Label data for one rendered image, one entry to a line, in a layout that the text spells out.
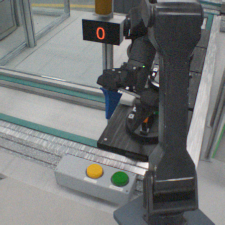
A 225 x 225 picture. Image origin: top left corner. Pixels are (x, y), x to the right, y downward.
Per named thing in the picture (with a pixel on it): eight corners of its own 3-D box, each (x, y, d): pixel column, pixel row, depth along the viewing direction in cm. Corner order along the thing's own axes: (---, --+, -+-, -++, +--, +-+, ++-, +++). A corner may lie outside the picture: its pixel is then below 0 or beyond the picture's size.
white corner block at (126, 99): (132, 111, 96) (132, 101, 93) (119, 108, 97) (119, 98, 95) (136, 103, 99) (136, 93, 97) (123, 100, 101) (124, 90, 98)
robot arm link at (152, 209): (195, 214, 47) (204, 193, 43) (144, 220, 46) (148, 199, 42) (186, 184, 52) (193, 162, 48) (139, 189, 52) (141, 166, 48)
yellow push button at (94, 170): (99, 182, 73) (98, 177, 72) (84, 177, 74) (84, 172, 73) (104, 171, 76) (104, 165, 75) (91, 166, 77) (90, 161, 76)
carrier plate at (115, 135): (178, 169, 76) (180, 163, 75) (96, 147, 83) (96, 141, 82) (192, 116, 94) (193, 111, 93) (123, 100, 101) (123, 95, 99)
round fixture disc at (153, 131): (165, 146, 80) (166, 141, 79) (119, 135, 84) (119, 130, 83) (175, 117, 90) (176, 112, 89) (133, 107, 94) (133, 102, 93)
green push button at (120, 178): (124, 189, 71) (125, 185, 70) (109, 185, 72) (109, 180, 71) (129, 178, 74) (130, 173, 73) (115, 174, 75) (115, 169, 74)
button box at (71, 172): (127, 207, 73) (128, 193, 69) (56, 184, 79) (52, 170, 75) (135, 187, 78) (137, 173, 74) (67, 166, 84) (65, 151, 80)
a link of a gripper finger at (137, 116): (148, 104, 67) (132, 101, 63) (160, 109, 65) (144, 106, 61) (138, 132, 68) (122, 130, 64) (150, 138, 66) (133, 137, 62)
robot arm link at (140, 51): (165, 37, 61) (156, 39, 70) (141, 28, 61) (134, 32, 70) (155, 67, 62) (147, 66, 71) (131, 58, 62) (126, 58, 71)
